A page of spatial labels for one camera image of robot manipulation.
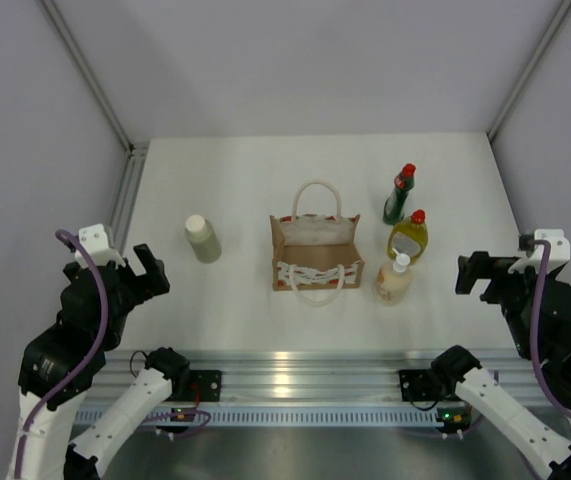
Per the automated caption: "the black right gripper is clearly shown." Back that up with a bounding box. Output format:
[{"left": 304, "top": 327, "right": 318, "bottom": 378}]
[{"left": 455, "top": 251, "right": 555, "bottom": 359}]

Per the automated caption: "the pale green bottle white cap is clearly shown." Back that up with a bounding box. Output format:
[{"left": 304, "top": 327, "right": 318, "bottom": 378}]
[{"left": 185, "top": 214, "right": 222, "bottom": 264}]

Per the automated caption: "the yellow dish soap bottle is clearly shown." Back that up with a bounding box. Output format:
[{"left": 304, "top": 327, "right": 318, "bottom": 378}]
[{"left": 387, "top": 209, "right": 429, "bottom": 265}]

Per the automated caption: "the cream lotion pump bottle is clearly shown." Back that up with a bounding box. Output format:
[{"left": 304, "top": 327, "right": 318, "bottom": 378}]
[{"left": 374, "top": 253, "right": 413, "bottom": 305}]

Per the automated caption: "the green bottle red cap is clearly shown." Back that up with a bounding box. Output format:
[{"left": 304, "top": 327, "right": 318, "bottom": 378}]
[{"left": 383, "top": 163, "right": 416, "bottom": 225}]

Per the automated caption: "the burlap canvas bag watermelon print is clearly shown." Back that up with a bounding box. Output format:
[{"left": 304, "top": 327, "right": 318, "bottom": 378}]
[{"left": 270, "top": 180, "right": 365, "bottom": 307}]

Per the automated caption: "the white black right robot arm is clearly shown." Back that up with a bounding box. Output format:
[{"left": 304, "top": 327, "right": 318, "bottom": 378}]
[{"left": 430, "top": 239, "right": 571, "bottom": 479}]

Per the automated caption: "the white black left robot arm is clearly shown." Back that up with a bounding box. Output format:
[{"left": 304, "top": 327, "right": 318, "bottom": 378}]
[{"left": 7, "top": 238, "right": 191, "bottom": 479}]

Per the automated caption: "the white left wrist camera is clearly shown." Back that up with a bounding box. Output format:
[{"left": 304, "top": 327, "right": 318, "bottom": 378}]
[{"left": 78, "top": 224, "right": 125, "bottom": 267}]

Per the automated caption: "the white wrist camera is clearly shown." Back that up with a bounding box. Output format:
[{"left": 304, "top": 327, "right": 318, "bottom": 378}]
[
  {"left": 78, "top": 224, "right": 125, "bottom": 267},
  {"left": 508, "top": 229, "right": 571, "bottom": 275}
]

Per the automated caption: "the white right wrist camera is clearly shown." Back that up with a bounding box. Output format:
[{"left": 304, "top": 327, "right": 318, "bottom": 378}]
[{"left": 508, "top": 229, "right": 571, "bottom": 275}]

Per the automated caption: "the left aluminium corner post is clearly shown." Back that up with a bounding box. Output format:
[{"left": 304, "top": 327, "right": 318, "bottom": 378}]
[{"left": 39, "top": 0, "right": 136, "bottom": 154}]

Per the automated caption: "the aluminium corner post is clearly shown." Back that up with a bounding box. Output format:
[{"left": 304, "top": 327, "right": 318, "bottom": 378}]
[
  {"left": 39, "top": 0, "right": 136, "bottom": 154},
  {"left": 486, "top": 0, "right": 571, "bottom": 144}
]

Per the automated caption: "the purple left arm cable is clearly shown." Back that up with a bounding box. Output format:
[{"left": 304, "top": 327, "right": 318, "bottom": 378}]
[{"left": 14, "top": 228, "right": 111, "bottom": 480}]

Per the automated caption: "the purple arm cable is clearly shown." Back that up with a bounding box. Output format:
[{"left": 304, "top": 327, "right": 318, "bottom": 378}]
[
  {"left": 14, "top": 228, "right": 111, "bottom": 480},
  {"left": 529, "top": 239, "right": 571, "bottom": 431}
]

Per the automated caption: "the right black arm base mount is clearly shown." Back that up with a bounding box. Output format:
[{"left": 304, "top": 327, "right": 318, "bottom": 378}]
[{"left": 398, "top": 369, "right": 441, "bottom": 410}]

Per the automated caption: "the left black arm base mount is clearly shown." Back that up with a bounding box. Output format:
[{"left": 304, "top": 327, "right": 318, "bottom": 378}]
[{"left": 182, "top": 370, "right": 223, "bottom": 403}]

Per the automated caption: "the aluminium front rail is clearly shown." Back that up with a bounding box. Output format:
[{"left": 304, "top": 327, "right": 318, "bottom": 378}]
[{"left": 85, "top": 349, "right": 544, "bottom": 406}]

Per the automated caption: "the slotted grey cable duct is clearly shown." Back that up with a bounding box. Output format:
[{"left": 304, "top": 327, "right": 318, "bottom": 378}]
[{"left": 72, "top": 405, "right": 471, "bottom": 427}]

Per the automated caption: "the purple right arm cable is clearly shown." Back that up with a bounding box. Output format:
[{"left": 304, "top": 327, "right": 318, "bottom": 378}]
[{"left": 529, "top": 239, "right": 571, "bottom": 431}]

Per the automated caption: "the right aluminium corner post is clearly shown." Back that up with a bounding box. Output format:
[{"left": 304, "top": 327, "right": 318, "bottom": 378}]
[{"left": 486, "top": 0, "right": 571, "bottom": 144}]

